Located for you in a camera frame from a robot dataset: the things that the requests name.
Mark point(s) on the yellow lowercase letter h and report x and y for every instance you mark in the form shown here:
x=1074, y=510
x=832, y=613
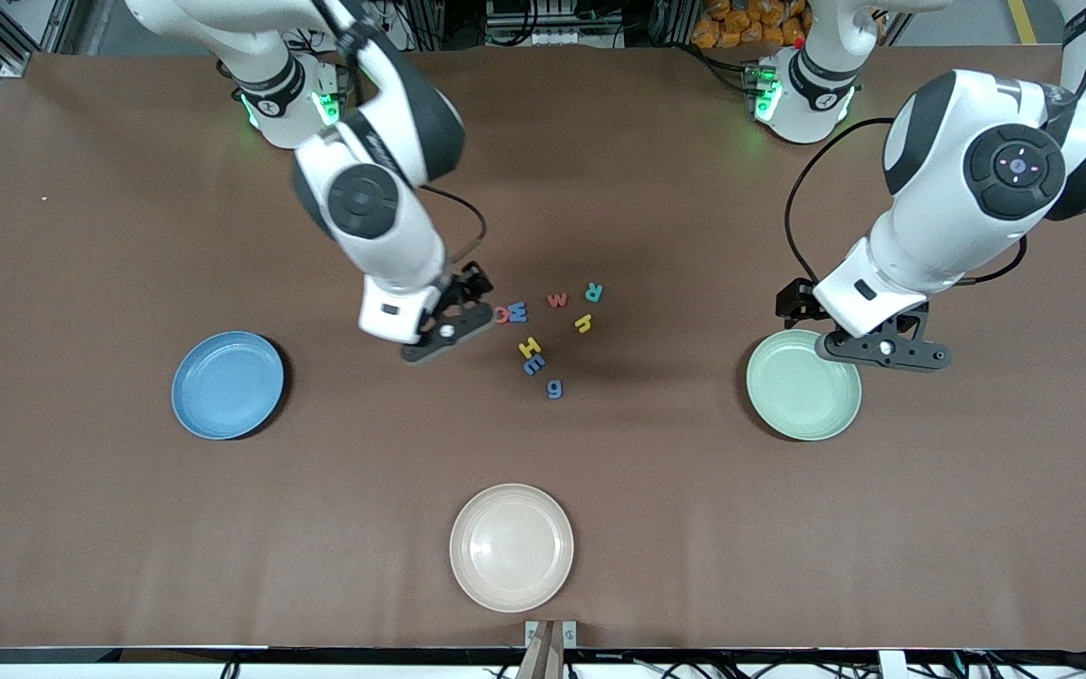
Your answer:
x=584, y=325

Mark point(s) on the blue lowercase letter g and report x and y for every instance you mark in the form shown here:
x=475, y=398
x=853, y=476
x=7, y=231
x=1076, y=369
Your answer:
x=554, y=391

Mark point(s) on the beige plate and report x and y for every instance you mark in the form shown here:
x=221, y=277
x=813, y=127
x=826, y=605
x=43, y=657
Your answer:
x=511, y=547

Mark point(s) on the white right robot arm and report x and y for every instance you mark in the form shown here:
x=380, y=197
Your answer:
x=383, y=236

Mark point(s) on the metal table edge bracket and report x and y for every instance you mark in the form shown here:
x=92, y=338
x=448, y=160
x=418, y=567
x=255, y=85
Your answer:
x=532, y=632

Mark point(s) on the red lowercase letter w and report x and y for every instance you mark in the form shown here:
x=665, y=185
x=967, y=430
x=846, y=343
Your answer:
x=557, y=303

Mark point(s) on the beige pole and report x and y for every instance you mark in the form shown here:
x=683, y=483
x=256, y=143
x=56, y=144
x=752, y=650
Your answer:
x=543, y=660

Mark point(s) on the blue plate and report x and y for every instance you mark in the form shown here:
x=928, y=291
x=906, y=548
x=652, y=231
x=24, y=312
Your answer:
x=222, y=396

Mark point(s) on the green plate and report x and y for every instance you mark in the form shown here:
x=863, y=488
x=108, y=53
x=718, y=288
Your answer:
x=793, y=396

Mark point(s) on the blue uppercase letter M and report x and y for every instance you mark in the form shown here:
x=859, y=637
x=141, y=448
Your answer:
x=518, y=314

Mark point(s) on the blue lowercase letter m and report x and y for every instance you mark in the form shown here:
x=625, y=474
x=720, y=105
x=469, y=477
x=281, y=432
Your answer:
x=534, y=366

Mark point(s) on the teal uppercase letter R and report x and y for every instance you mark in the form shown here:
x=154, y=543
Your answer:
x=590, y=293

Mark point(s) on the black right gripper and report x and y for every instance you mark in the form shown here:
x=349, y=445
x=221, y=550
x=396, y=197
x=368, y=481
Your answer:
x=468, y=285

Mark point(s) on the orange fruit bag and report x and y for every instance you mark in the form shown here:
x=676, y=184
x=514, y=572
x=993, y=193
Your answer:
x=741, y=24

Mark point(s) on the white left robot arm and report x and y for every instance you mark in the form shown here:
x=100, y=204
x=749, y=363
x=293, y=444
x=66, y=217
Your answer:
x=939, y=236

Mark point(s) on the aluminium frame profile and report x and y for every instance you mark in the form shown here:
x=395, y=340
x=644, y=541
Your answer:
x=43, y=33

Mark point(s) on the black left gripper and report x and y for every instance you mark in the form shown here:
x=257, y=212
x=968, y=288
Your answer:
x=796, y=299

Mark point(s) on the yellow uppercase letter H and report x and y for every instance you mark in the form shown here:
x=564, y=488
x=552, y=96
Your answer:
x=530, y=347

